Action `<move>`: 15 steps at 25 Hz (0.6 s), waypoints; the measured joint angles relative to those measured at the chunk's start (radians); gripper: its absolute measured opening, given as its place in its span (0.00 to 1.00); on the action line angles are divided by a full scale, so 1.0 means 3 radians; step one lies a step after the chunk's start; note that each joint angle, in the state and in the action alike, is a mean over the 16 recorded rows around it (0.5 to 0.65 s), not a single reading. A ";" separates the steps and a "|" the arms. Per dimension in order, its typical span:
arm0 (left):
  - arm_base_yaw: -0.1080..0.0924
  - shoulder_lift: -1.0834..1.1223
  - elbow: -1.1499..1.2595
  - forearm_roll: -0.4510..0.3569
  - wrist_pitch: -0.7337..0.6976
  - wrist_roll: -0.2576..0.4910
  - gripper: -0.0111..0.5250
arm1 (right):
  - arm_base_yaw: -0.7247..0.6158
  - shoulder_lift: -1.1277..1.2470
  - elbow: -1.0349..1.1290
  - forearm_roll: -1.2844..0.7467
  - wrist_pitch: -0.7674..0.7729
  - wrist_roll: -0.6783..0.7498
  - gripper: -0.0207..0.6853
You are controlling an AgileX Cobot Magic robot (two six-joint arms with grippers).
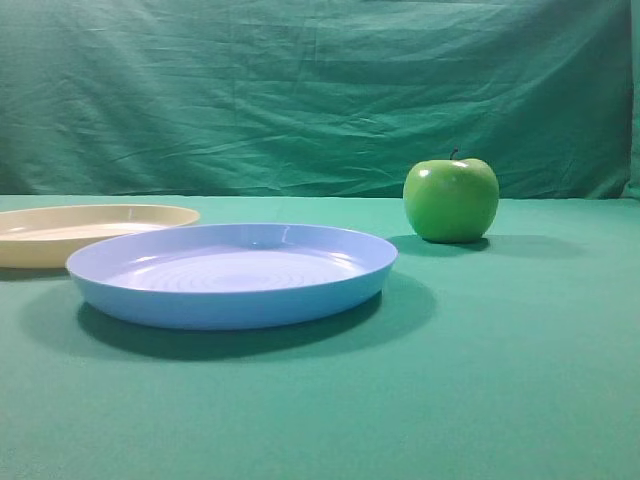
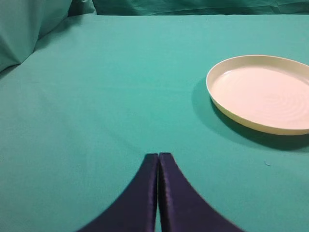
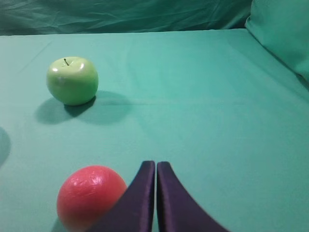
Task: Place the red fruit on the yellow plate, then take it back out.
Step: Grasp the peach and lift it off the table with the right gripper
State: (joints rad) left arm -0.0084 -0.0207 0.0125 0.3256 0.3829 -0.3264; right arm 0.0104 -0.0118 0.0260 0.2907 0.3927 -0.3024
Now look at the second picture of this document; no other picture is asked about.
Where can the green tablecloth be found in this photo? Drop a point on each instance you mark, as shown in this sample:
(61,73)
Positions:
(99,92)

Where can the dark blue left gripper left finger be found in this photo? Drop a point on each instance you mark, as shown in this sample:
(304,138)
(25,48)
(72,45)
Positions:
(135,209)

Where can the pale yellow round plate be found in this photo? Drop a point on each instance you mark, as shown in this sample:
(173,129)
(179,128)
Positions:
(264,93)

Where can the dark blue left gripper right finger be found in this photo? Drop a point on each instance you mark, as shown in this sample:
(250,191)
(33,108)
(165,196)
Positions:
(181,208)

